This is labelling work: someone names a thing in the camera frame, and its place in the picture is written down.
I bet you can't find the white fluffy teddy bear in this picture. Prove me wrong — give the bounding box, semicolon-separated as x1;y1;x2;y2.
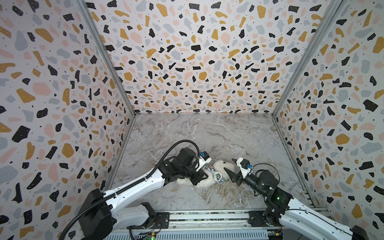
196;160;235;188

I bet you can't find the blue white striped knit sweater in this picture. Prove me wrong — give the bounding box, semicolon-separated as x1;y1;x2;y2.
205;166;227;184

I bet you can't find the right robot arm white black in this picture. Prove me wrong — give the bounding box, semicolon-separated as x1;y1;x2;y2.
224;158;369;240

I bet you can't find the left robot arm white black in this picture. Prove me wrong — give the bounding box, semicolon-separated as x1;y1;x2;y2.
79;148;212;240

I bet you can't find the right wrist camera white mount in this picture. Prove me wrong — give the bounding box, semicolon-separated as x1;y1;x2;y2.
236;158;253;179

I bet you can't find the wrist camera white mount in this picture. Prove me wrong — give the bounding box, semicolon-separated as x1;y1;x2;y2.
196;151;212;172
236;158;253;179

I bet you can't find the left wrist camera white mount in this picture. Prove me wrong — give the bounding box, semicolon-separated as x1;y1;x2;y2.
196;151;212;172

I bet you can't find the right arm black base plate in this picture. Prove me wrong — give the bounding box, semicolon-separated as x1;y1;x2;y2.
248;209;282;227

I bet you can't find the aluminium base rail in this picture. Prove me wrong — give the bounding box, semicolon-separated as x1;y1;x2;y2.
104;208;289;232

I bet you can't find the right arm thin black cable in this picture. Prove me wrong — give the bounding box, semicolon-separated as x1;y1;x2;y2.
248;163;355;238

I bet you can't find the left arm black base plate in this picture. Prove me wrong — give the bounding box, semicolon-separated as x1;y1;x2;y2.
131;212;170;230

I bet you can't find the black corrugated cable conduit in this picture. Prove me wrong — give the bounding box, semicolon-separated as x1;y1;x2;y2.
58;139;201;240

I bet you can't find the grey vented cable duct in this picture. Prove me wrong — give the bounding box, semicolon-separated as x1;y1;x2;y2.
104;230;269;240

